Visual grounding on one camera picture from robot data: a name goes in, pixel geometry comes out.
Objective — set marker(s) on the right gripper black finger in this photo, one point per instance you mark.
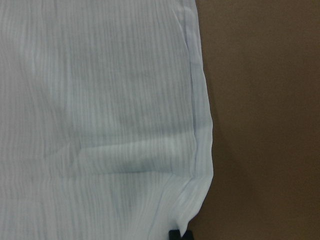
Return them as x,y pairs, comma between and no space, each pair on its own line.
176,235

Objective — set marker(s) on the light blue button-up shirt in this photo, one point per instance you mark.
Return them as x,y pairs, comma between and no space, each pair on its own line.
105,123

